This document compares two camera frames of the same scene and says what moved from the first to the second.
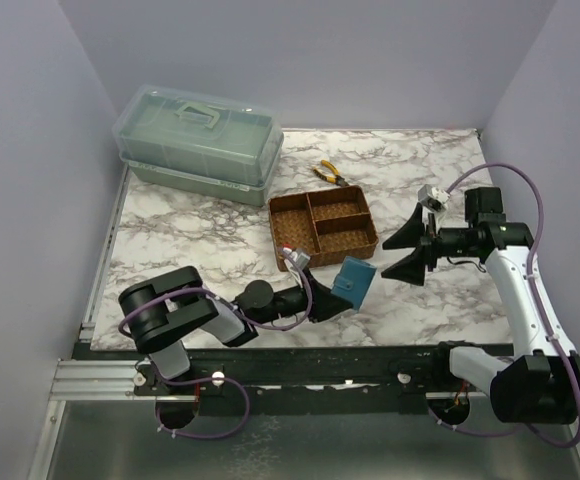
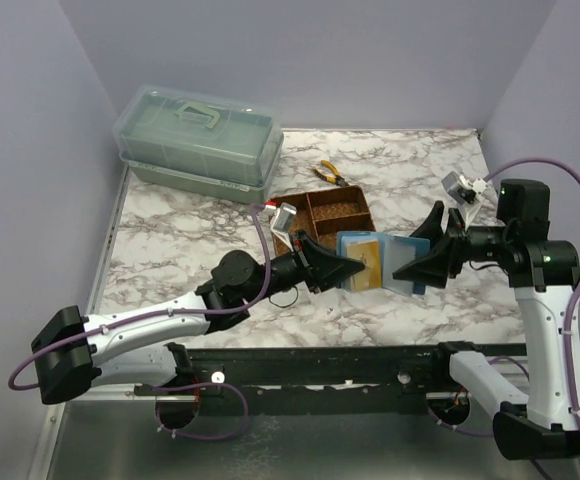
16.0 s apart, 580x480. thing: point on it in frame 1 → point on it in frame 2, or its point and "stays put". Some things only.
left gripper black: (313, 300) → (308, 264)
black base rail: (324, 378) stays put
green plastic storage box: (198, 142) stays put
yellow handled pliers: (335, 178) stays put
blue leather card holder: (353, 281) → (395, 251)
